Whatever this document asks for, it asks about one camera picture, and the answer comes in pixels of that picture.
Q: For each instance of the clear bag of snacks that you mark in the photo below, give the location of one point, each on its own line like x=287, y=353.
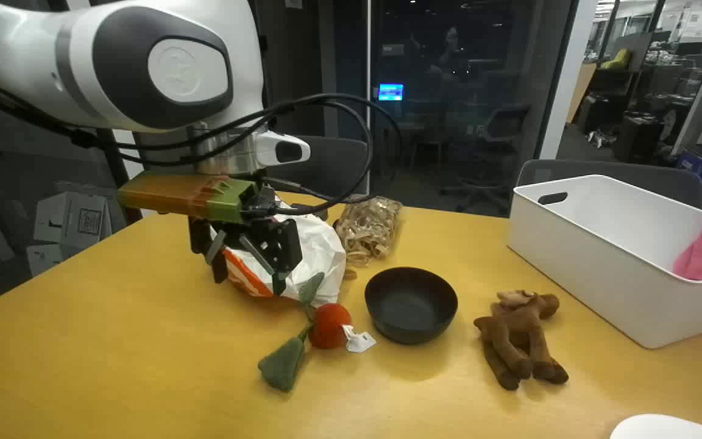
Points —
x=369, y=231

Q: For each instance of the red plush toy green leaves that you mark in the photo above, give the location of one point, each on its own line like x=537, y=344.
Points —
x=330, y=329

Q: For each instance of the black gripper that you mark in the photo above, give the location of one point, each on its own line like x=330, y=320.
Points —
x=258, y=201

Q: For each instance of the white orange plastic bag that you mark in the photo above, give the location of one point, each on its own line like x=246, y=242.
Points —
x=323, y=252

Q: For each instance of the glowing blue monitor screen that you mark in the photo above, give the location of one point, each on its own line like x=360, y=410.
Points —
x=391, y=92

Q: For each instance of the white plastic bin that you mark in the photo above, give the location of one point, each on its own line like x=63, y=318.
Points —
x=609, y=260

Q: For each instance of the brown plush toy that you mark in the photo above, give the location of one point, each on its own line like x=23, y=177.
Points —
x=523, y=338

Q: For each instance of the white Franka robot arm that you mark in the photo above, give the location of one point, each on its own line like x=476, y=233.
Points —
x=25, y=49

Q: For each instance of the white plate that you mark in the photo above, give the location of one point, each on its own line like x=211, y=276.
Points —
x=668, y=429

